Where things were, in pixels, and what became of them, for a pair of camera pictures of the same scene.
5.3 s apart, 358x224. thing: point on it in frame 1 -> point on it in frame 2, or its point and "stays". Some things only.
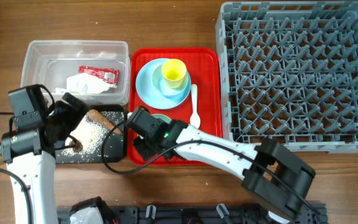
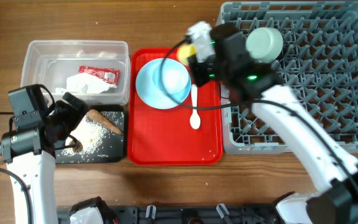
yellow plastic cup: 174,71 -> 184,50
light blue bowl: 161,86 stays
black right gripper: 146,153 -> 195,70
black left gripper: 73,116 stays
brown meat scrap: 79,147 stays
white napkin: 85,83 stays
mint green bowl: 164,118 -> 264,44
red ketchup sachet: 110,75 stays
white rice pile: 93,137 stays
